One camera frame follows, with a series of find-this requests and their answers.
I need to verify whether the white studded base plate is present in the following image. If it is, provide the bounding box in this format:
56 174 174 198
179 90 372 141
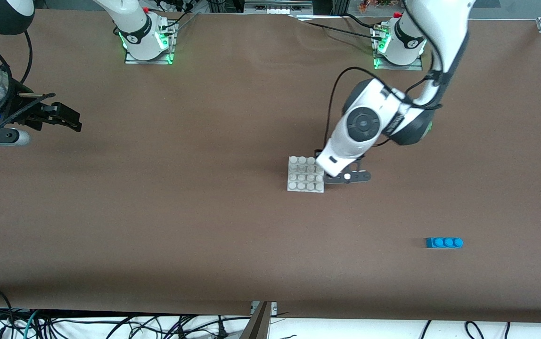
287 155 325 194

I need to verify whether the blue three-stud block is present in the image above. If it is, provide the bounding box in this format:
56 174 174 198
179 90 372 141
426 237 464 249

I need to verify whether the brown table cover sheet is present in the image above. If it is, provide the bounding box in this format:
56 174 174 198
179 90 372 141
0 8 541 325

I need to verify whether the orange object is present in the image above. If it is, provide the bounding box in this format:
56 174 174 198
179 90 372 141
358 0 393 12

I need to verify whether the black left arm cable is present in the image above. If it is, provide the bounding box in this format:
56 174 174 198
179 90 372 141
329 67 443 147

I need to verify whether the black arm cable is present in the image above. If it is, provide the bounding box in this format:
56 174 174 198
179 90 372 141
329 67 443 147
0 26 57 137

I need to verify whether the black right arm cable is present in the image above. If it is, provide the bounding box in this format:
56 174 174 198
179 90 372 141
0 26 57 137

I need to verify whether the grey metal rail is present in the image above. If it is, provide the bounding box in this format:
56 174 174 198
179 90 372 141
244 0 313 15

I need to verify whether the grey metal bracket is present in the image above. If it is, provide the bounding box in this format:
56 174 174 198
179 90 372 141
240 301 278 339

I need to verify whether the teal cable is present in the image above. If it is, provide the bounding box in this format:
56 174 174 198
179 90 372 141
22 310 40 339

